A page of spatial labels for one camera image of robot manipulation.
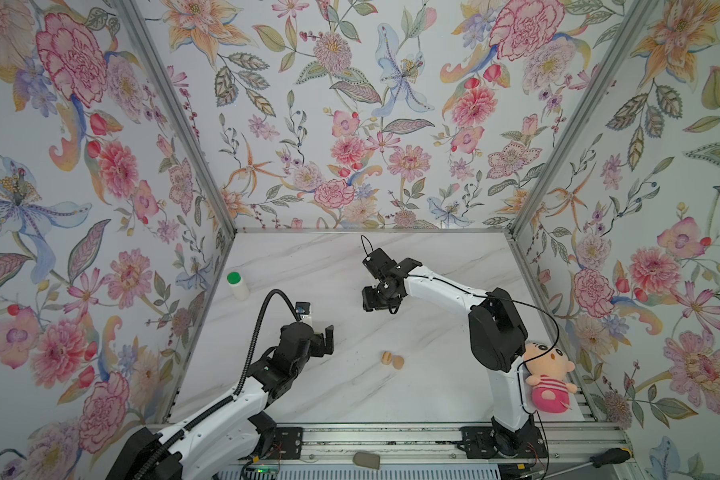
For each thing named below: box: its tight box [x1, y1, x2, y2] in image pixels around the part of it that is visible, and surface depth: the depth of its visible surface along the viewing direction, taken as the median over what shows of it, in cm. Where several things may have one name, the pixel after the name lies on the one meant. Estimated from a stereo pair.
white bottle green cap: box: [226, 271, 250, 301], surface depth 97 cm
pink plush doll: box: [524, 342, 578, 413], surface depth 80 cm
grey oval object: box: [352, 451, 381, 470], surface depth 72 cm
